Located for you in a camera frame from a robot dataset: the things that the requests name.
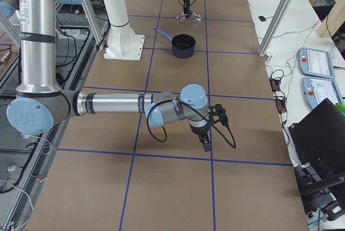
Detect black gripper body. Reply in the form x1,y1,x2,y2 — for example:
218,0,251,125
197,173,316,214
190,125,210,142
181,0,190,12

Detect glass pot lid blue knob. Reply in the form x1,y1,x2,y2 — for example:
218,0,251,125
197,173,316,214
176,11,202,27

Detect dark blue saucepan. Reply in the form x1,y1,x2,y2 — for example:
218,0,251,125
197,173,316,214
153,28,196,59

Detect black small box device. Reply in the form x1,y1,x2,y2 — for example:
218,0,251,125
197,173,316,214
258,16,266,22

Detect black laptop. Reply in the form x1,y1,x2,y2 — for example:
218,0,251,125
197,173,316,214
288,98,344,173

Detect teach pendant near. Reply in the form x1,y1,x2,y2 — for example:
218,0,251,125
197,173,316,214
302,76,344,109

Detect teach pendant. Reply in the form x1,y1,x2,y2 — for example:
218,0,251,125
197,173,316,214
302,76,344,109
297,47,335,79

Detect teach pendant far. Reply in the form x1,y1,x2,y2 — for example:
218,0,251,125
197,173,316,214
297,47,335,79

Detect green plastic clamp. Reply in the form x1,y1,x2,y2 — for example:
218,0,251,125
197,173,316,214
335,103,345,114

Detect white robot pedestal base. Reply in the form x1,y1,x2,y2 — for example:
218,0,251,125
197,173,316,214
103,0,145,61

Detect aluminium frame post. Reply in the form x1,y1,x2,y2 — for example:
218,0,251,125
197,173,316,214
258,0,292,57

